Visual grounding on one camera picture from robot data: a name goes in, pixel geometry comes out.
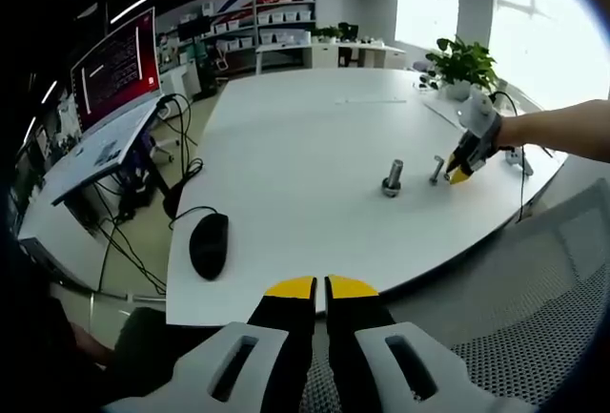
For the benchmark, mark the grey mesh office chair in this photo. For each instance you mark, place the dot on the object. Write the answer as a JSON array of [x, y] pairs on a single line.
[[548, 289]]

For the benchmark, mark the black computer mouse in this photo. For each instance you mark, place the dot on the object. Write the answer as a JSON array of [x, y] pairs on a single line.
[[209, 246]]

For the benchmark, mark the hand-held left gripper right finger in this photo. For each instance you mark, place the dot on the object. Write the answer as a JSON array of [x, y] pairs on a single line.
[[376, 365]]

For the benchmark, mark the white side desk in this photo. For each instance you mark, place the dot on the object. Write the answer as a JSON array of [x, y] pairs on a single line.
[[105, 146]]

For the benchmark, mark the shelving with white bins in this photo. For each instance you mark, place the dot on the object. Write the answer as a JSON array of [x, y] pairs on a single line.
[[281, 17]]

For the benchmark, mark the long white desk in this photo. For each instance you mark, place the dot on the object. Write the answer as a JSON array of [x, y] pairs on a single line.
[[329, 53]]

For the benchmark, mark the person's dark clothing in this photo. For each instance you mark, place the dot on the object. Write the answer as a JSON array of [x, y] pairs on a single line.
[[138, 351]]

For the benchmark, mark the white game controller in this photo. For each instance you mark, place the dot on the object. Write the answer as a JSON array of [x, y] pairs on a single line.
[[527, 167], [512, 155]]

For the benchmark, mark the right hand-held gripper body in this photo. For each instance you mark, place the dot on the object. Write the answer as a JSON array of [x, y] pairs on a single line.
[[479, 115]]

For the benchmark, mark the monitor with red screen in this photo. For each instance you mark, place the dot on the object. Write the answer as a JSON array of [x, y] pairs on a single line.
[[116, 67]]

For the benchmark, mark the black screen on stand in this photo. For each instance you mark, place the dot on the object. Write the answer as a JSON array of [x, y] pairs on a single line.
[[193, 29]]

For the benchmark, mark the white office chair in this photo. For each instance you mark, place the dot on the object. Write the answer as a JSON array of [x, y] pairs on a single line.
[[222, 57]]

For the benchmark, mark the white paper sheet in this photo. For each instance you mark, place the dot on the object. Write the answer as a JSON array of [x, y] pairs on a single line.
[[441, 112]]

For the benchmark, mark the large threaded steel stud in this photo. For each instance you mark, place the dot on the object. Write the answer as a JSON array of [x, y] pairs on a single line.
[[394, 172]]

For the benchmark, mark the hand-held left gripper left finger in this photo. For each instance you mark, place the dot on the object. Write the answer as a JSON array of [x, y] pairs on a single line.
[[238, 365]]

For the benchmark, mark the white cabinet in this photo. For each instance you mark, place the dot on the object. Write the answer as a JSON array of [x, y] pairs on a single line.
[[176, 81]]

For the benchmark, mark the small threaded steel stud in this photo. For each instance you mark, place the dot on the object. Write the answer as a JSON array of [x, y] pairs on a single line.
[[436, 171]]

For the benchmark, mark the green potted plant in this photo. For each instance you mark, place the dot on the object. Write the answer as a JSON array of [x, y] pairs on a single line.
[[464, 65]]

